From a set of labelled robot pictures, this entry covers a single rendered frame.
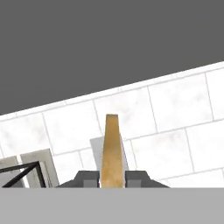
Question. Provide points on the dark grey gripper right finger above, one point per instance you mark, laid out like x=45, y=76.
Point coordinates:
x=137, y=177

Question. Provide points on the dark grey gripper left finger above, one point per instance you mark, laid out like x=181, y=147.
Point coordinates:
x=86, y=177

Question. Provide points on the golden brown bread slice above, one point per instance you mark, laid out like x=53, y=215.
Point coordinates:
x=112, y=151

